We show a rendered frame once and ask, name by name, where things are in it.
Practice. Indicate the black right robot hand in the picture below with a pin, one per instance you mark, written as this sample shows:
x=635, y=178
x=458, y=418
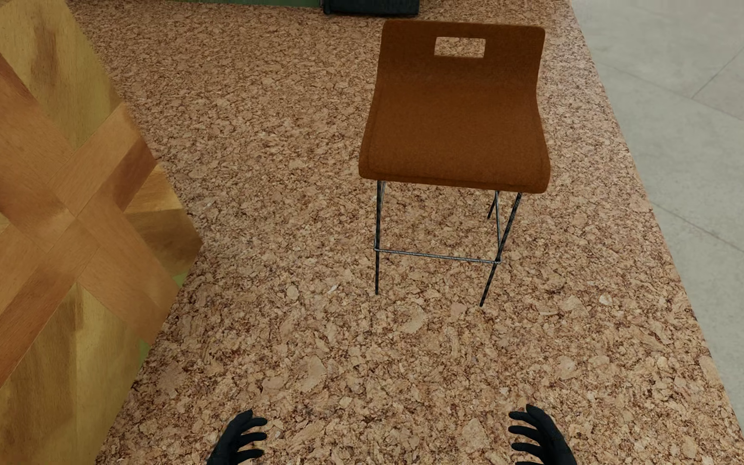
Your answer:
x=545, y=439

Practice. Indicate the brown stool with metal legs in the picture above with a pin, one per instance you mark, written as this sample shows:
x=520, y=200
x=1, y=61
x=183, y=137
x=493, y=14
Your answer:
x=453, y=123

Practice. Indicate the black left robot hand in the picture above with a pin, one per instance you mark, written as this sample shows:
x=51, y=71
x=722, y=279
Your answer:
x=235, y=442

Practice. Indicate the wooden parquet table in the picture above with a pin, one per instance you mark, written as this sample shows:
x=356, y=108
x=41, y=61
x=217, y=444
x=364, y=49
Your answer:
x=49, y=219

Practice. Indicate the dark black furniture piece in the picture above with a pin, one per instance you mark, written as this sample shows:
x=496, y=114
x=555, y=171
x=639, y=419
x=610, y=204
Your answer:
x=371, y=7

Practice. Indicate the cork pattern rug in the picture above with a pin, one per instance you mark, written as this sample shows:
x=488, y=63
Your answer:
x=372, y=271

